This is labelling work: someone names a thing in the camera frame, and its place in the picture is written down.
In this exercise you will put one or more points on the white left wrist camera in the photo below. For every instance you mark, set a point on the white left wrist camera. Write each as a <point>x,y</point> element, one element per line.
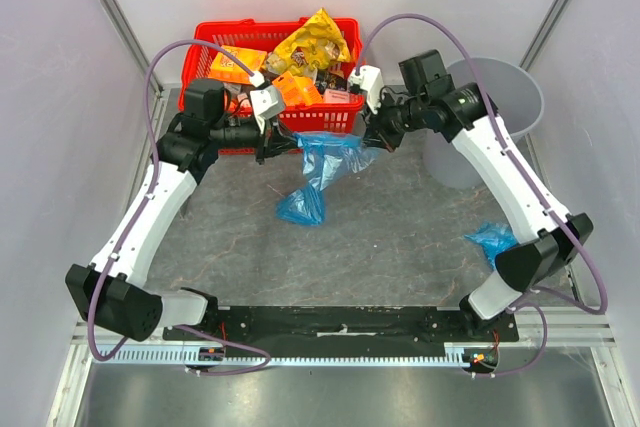
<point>266,100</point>

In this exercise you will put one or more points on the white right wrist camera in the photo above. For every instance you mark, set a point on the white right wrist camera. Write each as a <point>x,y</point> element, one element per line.
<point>369,80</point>

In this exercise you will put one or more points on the torn blue trash bag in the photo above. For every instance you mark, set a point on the torn blue trash bag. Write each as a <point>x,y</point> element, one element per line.
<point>327,157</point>

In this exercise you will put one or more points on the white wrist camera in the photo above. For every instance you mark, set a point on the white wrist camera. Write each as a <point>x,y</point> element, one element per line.
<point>266,100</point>
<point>369,80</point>

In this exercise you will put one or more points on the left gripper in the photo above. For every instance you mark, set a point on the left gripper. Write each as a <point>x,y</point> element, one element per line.
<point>273,142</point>

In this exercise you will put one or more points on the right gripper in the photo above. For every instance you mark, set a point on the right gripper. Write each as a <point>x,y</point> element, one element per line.
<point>382,129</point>

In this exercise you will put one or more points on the orange snack box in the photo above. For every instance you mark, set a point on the orange snack box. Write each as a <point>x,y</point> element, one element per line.
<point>226,70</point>

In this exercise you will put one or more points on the blue trash bag roll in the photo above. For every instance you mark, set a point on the blue trash bag roll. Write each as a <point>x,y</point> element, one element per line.
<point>493,239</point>

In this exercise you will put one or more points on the yellow chips bag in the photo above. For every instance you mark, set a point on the yellow chips bag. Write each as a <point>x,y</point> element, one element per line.
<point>317,45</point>

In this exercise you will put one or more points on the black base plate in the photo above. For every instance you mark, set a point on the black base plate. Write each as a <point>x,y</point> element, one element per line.
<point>353,331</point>

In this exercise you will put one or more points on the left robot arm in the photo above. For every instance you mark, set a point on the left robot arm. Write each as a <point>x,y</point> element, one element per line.
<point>109,292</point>

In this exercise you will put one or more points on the red plastic shopping basket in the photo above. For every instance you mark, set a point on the red plastic shopping basket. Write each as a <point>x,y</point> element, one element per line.
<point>265,36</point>

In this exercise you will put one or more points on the grey plastic trash bin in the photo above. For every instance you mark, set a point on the grey plastic trash bin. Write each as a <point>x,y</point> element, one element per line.
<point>520,104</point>

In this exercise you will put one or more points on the small orange carton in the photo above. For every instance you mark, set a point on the small orange carton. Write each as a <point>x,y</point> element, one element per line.
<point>297,90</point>

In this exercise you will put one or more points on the grey slotted cable duct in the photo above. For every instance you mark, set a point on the grey slotted cable duct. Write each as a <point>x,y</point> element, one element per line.
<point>203,356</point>

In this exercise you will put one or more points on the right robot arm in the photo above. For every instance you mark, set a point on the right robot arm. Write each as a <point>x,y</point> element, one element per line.
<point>548,235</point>

